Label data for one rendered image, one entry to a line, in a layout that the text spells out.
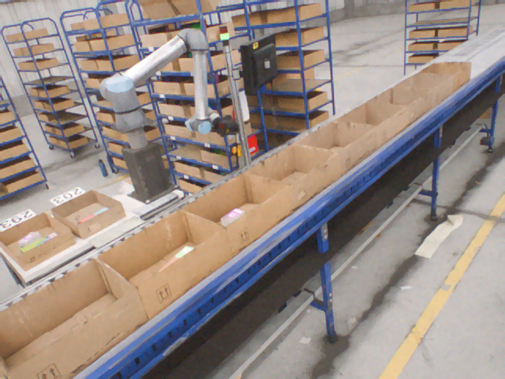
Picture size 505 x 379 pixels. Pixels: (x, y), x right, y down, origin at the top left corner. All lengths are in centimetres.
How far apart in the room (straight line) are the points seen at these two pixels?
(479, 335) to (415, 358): 38
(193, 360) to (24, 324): 60
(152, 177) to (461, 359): 200
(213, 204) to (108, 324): 74
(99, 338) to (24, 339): 33
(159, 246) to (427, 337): 155
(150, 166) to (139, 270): 99
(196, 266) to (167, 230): 30
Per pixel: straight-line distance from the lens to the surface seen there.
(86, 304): 161
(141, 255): 164
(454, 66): 375
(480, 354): 244
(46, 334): 158
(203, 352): 163
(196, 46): 261
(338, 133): 243
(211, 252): 145
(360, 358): 233
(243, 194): 191
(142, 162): 247
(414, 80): 343
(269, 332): 209
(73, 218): 264
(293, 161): 216
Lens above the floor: 181
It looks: 27 degrees down
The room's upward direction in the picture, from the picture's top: 10 degrees counter-clockwise
